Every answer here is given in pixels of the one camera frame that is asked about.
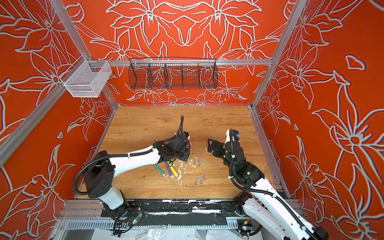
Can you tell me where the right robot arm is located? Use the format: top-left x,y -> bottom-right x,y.
207,129 -> 329,240

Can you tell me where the green marker pen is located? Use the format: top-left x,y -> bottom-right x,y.
153,165 -> 166,177

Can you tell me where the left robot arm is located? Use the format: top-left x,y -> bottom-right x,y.
73,116 -> 191,211

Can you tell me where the purple marker pen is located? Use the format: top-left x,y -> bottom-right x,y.
165,162 -> 173,178

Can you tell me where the yellow marker pen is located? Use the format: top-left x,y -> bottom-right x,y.
170,167 -> 178,177

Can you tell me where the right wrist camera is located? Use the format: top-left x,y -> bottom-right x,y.
229,130 -> 240,142

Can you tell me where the clear plastic bin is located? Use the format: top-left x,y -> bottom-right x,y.
60,60 -> 112,98

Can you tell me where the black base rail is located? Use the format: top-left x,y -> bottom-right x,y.
100,198 -> 262,219

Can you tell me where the black wire basket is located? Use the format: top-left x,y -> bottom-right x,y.
128,58 -> 219,90

